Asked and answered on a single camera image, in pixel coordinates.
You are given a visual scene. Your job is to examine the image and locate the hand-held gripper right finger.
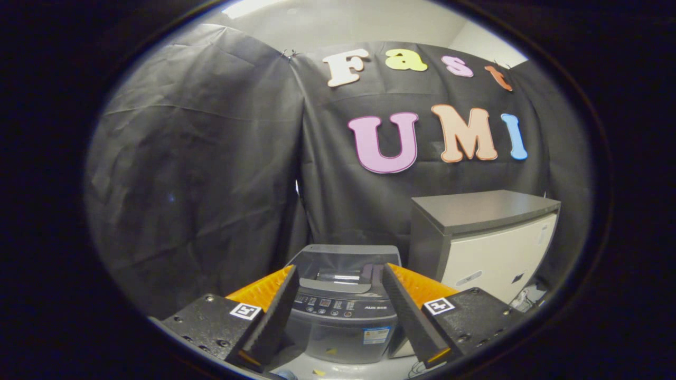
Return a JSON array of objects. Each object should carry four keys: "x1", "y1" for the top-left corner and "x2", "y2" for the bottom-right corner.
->
[{"x1": 382, "y1": 263, "x2": 529, "y2": 369}]

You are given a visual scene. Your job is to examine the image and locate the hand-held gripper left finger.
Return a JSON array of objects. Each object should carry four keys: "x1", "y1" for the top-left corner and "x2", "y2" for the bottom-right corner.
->
[{"x1": 149, "y1": 265, "x2": 301, "y2": 373}]

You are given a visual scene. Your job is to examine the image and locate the grey washing machine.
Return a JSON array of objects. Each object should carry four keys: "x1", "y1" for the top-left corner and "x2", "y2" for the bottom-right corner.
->
[{"x1": 283, "y1": 244, "x2": 402, "y2": 365}]

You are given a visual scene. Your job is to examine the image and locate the dark washing machine lid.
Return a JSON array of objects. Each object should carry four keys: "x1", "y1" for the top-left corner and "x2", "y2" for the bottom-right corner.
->
[{"x1": 288, "y1": 244, "x2": 401, "y2": 295}]

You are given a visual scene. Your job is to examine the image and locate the white cabinet with grey top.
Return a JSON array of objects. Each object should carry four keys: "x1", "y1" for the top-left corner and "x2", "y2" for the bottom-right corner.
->
[{"x1": 388, "y1": 190, "x2": 561, "y2": 358}]

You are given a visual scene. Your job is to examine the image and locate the black backdrop cloth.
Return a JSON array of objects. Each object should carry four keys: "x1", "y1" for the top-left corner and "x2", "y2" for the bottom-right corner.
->
[{"x1": 84, "y1": 24, "x2": 592, "y2": 320}]

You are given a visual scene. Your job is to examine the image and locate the thin floor cables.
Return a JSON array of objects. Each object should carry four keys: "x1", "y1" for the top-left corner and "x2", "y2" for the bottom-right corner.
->
[{"x1": 407, "y1": 362, "x2": 447, "y2": 378}]

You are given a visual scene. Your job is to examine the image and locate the black hanging cables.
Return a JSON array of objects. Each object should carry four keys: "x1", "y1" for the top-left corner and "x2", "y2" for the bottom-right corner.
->
[{"x1": 510, "y1": 288, "x2": 535, "y2": 312}]

